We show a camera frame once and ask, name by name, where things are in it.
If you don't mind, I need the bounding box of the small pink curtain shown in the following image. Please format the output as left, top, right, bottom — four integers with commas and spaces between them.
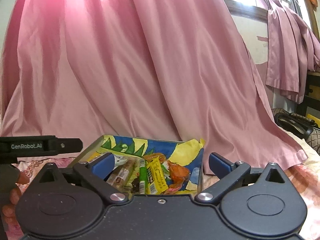
263, 0, 319, 104

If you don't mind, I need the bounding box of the brown gold snack stick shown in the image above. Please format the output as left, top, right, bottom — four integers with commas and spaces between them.
106, 158, 136, 190

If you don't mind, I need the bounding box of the person's left hand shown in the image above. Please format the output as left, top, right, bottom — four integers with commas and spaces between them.
2, 172, 30, 225

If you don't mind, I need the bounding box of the black bag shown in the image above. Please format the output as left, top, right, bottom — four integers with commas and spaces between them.
272, 108, 319, 154

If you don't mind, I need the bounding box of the grey tray with colourful lining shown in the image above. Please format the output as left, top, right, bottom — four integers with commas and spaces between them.
69, 135, 205, 196

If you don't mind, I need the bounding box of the orange snack wrapper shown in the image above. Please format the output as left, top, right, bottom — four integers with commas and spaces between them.
164, 161, 190, 194

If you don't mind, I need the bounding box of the large pink curtain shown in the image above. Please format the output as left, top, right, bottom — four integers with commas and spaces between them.
1, 0, 307, 169

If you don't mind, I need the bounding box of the yellow snack bar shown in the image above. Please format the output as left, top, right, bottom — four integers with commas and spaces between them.
146, 157, 168, 195

